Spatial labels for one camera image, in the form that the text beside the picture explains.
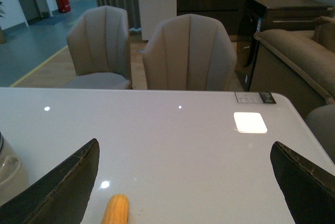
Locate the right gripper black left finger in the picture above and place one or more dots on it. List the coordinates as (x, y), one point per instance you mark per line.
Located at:
(62, 195)

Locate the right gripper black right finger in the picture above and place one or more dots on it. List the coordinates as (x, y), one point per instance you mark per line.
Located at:
(307, 188)

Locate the yellow corn cob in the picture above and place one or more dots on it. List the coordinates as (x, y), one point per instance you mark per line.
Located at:
(117, 210)

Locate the beige electric cooking pot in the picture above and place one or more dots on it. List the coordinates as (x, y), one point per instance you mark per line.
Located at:
(14, 176)

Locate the grey chair at table side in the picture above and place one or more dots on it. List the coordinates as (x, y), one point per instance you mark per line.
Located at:
(321, 122)

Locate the table corner label sticker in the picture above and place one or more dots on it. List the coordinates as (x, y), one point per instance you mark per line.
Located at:
(255, 97)

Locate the beige sofa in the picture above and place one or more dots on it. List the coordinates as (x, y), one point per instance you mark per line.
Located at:
(297, 64)

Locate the left beige upholstered chair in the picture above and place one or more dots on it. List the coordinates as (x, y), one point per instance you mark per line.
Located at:
(99, 45)

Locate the beige upholstered chair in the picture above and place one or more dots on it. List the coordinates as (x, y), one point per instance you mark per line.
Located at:
(189, 53)
(99, 45)

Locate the right beige upholstered chair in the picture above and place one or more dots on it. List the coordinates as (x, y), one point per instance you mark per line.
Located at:
(189, 53)

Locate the black appliance cabinet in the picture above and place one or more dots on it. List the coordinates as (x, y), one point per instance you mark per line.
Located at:
(261, 15)

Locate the red bin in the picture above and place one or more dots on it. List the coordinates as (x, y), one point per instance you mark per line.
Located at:
(63, 6)

